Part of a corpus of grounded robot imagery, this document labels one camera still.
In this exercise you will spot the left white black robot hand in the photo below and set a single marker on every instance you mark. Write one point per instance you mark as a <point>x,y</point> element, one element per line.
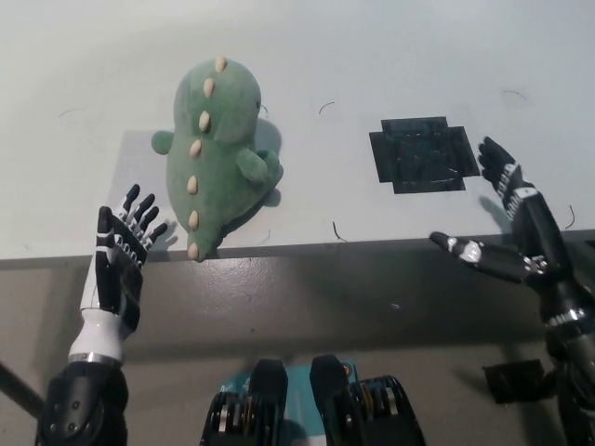
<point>114,279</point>

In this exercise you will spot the black table leg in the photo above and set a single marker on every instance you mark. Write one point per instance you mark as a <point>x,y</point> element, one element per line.
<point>21,385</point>

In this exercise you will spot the black floor tape patch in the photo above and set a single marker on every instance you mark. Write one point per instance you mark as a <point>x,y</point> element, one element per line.
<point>516,381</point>

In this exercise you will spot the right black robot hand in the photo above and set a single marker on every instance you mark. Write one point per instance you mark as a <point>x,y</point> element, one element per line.
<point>544,232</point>

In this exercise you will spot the black tape cross patch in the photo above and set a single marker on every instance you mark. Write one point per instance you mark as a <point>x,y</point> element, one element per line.
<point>423,155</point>

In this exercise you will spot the grey tape square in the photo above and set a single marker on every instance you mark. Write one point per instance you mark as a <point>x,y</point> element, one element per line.
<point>135,176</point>

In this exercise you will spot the green plush dinosaur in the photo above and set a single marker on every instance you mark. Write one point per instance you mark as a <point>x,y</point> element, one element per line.
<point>223,139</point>

